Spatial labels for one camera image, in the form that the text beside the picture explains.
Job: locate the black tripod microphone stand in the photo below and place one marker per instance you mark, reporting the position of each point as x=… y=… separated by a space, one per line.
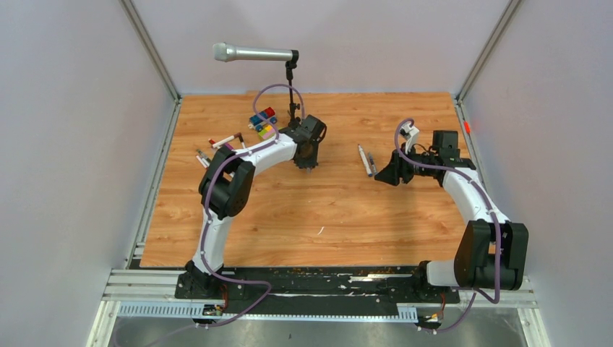
x=293 y=107

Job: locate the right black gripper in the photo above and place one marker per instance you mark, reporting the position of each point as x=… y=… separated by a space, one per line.
x=397 y=168

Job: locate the translucent blue pen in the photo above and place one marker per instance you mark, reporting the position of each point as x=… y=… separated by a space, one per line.
x=372 y=164

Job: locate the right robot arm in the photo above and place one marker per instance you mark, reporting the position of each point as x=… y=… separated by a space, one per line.
x=492 y=251

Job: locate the white marker blue end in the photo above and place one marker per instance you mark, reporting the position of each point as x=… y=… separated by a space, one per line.
x=365 y=161

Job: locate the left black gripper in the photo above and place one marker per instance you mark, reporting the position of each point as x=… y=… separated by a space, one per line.
x=311 y=163

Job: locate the green yellow pink block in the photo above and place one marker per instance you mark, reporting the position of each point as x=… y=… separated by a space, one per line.
x=267 y=132

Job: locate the blue red toy train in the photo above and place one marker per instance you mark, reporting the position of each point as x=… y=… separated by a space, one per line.
x=258 y=121

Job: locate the aluminium frame rail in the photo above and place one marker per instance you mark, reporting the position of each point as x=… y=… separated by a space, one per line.
x=150 y=293

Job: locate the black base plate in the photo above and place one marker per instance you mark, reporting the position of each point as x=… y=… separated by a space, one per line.
x=325 y=291

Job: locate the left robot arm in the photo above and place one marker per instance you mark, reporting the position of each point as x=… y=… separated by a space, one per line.
x=225 y=190

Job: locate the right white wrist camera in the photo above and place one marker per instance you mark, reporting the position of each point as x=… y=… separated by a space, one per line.
x=410 y=133

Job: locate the silver microphone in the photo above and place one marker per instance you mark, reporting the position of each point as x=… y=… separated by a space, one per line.
x=226 y=52

